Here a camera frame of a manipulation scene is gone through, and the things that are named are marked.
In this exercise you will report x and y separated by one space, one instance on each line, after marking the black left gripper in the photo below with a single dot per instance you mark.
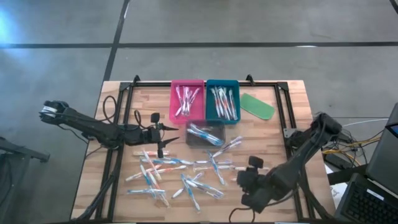
152 135

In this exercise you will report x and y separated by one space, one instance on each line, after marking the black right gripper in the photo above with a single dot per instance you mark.
255 180

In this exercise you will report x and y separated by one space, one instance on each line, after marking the blue toothbrush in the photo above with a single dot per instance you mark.
199 128
145 175
214 141
202 133
155 161
183 161
216 169
225 162

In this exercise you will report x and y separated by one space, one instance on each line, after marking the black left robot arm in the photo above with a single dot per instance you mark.
93 127

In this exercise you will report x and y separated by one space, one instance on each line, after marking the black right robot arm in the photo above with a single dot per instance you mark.
311 146

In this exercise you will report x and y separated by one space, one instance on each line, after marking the pink plastic bin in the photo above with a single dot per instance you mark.
199 115

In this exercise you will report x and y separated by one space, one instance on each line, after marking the clear plastic bin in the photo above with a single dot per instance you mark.
219 124

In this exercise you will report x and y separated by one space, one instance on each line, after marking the teal plastic bin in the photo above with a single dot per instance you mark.
208 99

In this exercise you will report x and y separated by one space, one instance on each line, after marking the green plastic lid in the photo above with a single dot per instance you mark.
258 107

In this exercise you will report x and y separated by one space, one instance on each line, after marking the black power brick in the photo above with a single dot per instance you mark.
334 161

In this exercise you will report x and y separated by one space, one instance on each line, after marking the white paper sheet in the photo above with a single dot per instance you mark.
337 189

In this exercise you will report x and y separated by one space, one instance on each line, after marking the black power adapter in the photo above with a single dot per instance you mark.
345 138

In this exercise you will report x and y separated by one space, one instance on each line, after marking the black keyboard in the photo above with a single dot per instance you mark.
367 205

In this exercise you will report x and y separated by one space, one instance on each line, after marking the computer monitor with blue screen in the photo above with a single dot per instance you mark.
382 149

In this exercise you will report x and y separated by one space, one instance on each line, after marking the black metal stand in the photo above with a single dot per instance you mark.
18 151

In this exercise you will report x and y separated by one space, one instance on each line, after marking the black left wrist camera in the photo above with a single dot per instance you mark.
160 151

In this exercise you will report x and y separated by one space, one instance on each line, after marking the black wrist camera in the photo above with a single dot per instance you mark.
160 151
256 202

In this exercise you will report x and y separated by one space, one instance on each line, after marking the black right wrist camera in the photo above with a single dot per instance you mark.
256 202

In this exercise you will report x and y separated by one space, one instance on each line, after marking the black aluminium rig frame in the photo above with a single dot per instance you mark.
149 84

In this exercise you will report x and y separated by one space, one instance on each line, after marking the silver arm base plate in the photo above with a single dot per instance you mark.
289 133

